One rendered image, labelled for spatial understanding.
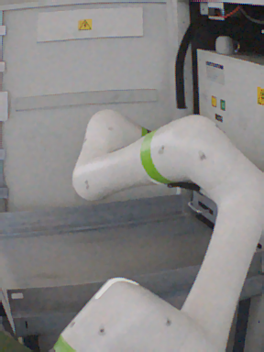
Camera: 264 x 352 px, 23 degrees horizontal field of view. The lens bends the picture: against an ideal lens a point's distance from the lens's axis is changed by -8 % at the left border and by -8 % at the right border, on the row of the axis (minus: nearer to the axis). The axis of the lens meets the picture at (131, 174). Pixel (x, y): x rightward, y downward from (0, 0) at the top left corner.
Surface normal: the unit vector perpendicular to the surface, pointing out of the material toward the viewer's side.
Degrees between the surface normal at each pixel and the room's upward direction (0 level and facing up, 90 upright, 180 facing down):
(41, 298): 90
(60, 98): 90
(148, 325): 82
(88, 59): 90
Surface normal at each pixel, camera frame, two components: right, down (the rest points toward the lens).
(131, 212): 0.33, 0.26
